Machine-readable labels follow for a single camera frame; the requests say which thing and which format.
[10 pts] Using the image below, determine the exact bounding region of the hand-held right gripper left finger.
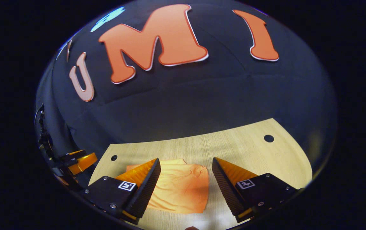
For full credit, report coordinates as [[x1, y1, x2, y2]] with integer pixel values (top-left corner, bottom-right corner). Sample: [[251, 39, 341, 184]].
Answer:
[[83, 158, 161, 224]]

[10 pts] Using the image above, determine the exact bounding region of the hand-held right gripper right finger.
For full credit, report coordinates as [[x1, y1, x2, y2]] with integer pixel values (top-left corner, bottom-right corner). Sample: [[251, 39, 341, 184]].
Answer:
[[212, 157, 300, 223]]

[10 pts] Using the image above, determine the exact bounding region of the orange polo T-shirt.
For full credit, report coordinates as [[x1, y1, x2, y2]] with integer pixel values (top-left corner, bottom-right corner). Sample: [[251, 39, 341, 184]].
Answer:
[[126, 159, 209, 214]]

